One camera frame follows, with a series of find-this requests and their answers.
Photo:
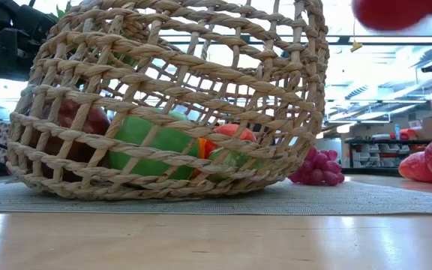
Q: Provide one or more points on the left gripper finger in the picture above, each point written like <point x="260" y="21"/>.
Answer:
<point x="38" y="48"/>
<point x="36" y="20"/>

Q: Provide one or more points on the red apple with yellow streaks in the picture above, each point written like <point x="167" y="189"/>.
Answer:
<point x="98" y="122"/>

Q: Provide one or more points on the orange fruit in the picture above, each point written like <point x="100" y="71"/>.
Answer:
<point x="204" y="148"/>

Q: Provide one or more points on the green elongated vegetable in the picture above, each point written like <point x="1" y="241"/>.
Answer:
<point x="231" y="159"/>

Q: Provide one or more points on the green potted plant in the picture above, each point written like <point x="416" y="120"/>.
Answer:
<point x="61" y="11"/>

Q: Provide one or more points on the purple grape bunch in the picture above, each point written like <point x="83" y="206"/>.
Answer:
<point x="319" y="170"/>

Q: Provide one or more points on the grey woven placemat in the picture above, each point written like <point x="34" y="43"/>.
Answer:
<point x="313" y="202"/>

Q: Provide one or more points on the yellow hanging tag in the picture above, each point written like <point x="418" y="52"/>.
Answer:
<point x="355" y="46"/>

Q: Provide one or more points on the black shelf with white bins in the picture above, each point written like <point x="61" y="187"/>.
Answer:
<point x="373" y="157"/>

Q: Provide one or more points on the blue bottle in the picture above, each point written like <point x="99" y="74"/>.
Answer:
<point x="397" y="132"/>

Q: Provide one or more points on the red item on shelf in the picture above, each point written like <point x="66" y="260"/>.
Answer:
<point x="407" y="134"/>

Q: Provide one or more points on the black ceiling device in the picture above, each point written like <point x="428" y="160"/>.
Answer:
<point x="429" y="68"/>

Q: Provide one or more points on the red bell pepper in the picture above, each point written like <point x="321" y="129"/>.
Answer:
<point x="414" y="168"/>

